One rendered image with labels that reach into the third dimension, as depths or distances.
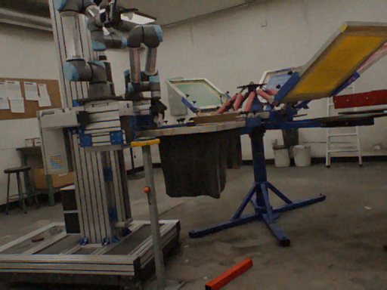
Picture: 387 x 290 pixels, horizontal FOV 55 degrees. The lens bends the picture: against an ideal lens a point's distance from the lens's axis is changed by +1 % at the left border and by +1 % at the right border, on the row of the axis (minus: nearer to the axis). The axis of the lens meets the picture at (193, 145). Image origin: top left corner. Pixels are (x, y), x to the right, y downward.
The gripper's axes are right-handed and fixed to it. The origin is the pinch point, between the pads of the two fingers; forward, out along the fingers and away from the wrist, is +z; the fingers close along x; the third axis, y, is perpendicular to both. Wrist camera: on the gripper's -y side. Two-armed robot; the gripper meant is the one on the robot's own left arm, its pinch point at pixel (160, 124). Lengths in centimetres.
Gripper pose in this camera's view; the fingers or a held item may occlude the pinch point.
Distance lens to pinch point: 272.2
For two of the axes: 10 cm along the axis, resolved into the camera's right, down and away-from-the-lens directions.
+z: 0.9, 10.0, 0.4
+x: 8.6, -0.5, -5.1
